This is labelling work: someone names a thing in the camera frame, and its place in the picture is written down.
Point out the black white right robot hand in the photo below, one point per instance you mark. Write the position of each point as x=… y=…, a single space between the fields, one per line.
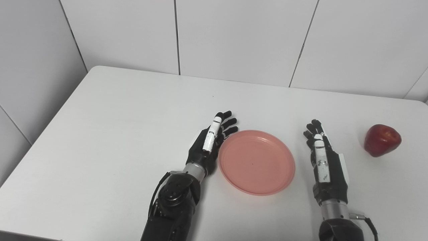
x=329 y=177

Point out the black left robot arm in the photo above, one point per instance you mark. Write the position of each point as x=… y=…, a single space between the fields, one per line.
x=174 y=207

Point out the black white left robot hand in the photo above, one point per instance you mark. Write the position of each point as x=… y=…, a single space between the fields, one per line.
x=200 y=155

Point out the red apple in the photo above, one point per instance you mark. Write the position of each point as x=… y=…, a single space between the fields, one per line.
x=383 y=140

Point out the pink round plate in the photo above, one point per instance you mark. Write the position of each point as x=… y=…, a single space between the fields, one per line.
x=257 y=162

